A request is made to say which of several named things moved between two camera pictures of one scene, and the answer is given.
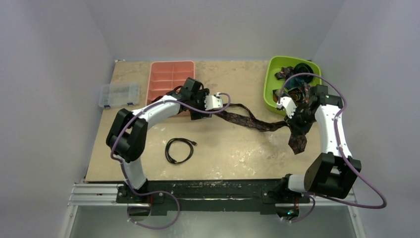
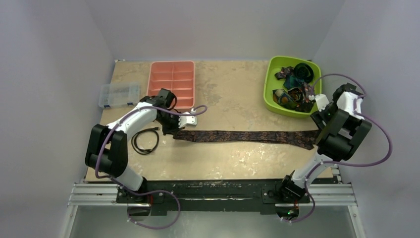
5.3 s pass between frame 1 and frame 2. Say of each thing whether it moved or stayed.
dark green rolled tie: stayed
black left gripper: moved
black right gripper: moved
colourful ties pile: stayed
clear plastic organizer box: stayed
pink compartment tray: stayed
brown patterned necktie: moved
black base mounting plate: stayed
